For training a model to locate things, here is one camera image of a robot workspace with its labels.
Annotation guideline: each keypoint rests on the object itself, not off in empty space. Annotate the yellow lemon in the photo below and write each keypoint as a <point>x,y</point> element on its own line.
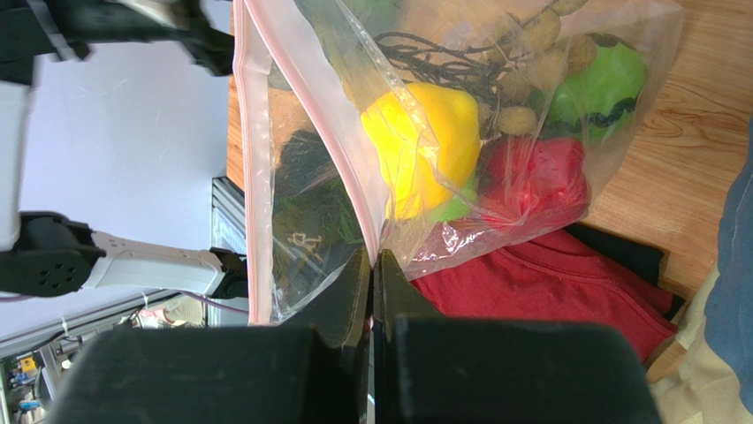
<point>422,141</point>

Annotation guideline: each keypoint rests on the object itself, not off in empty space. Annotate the red bell pepper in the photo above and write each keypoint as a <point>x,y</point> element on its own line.
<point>533,185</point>

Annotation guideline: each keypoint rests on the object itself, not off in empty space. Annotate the brown longan bunch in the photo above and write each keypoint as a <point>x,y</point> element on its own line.
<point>521,55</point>

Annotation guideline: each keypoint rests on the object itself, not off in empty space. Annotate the green apple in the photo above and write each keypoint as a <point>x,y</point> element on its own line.
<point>458,206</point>

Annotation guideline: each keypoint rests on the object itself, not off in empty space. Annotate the dark red folded cloth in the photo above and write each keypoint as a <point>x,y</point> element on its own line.
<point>555,278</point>

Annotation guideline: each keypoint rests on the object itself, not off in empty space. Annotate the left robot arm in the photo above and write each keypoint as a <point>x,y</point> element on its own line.
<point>45,254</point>

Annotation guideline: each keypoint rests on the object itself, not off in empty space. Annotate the clear zip top bag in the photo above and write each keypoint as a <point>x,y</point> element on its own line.
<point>314,65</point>

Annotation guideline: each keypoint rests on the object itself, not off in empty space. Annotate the plaid pillow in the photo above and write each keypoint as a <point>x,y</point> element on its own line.
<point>714,381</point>

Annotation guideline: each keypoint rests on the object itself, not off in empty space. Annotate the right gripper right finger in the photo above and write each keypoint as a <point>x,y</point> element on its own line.
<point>430,368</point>

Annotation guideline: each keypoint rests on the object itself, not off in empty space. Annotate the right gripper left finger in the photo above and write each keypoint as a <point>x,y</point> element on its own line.
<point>312,368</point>

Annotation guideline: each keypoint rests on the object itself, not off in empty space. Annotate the green watermelon toy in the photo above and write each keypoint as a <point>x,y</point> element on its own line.
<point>593,104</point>

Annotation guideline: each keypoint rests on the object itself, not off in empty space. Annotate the black folded cloth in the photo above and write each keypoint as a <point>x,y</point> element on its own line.
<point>643,260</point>

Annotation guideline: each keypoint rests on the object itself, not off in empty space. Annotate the black baseball cap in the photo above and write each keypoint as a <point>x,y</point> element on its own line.
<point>315,230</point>

